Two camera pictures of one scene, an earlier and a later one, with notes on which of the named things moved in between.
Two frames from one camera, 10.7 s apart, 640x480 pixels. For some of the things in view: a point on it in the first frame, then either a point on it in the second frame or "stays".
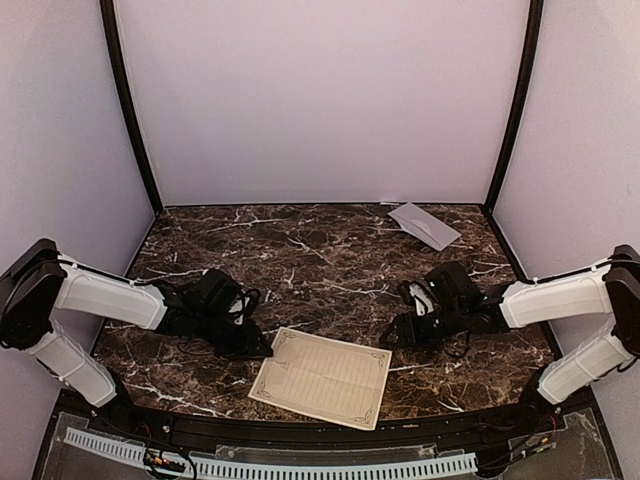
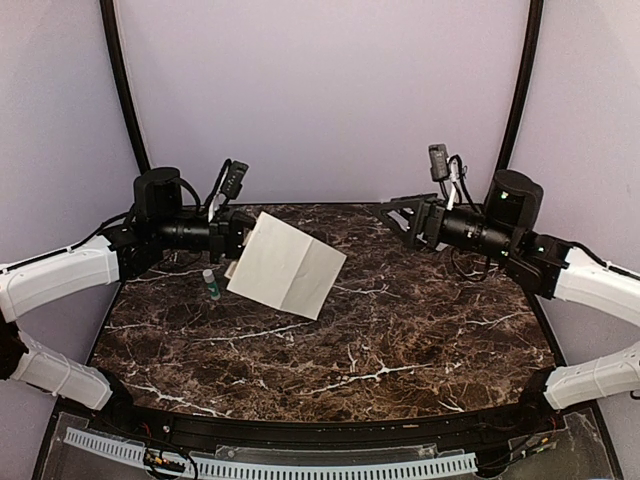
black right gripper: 408,330 to 427,218
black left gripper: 247,345 to 226,235
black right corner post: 533,28 stays
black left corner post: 121,76 stays
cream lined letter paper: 324,376 to 283,267
